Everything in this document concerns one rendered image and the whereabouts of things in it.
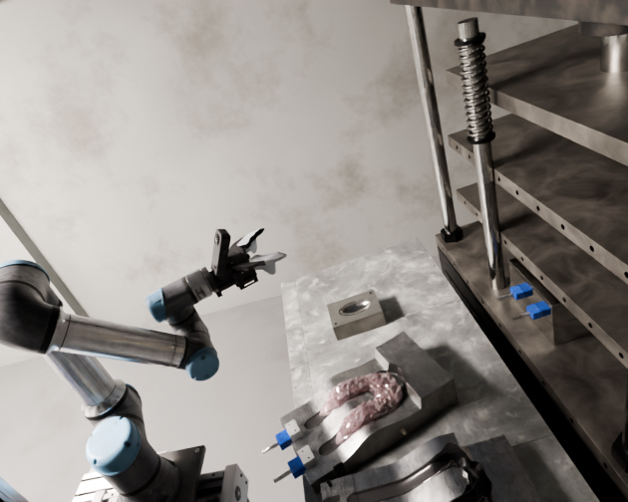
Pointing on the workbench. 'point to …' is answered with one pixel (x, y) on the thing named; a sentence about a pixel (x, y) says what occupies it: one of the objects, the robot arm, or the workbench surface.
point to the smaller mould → (356, 315)
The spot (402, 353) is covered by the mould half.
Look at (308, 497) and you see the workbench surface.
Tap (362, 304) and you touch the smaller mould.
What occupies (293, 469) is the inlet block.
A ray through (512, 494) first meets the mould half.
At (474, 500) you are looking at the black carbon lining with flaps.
